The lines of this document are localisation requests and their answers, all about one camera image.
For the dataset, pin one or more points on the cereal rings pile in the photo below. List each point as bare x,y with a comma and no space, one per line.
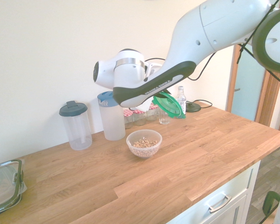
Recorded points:
143,142

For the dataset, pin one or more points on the clear pitcher dark teal lid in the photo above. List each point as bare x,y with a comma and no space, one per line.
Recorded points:
77,126

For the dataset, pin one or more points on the wooden framed glass door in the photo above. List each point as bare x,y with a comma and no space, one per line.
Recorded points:
249,88

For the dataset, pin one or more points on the green round container lid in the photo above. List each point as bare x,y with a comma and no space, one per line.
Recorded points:
170,105

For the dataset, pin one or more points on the jam jar red checkered lid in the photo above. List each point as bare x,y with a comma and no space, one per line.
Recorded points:
152,114
128,119
139,117

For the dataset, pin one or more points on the clear plastic bottle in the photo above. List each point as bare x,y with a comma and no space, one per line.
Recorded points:
182,99

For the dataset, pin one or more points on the translucent plastic food bowl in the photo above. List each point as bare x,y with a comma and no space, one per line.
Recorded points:
154,140

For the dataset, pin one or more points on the rectangular container green clip lid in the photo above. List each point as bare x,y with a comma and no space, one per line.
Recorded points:
3,184

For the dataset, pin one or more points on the clear drinking glass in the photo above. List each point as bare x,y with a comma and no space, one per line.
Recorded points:
164,118

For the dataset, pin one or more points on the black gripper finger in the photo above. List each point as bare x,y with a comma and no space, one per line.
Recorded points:
164,92

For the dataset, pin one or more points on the white drawer cabinet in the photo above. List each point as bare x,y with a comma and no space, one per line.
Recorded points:
224,186

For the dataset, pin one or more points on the black round appliance base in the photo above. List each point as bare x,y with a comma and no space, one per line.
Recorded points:
193,107

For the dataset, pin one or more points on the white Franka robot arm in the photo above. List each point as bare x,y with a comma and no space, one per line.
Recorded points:
189,35

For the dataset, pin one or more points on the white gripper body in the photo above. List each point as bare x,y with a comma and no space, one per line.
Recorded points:
143,107

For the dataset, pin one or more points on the frosted pitcher blue lid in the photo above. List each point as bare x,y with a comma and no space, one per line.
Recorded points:
112,121

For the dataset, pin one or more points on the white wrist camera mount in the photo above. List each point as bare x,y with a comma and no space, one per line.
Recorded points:
152,68

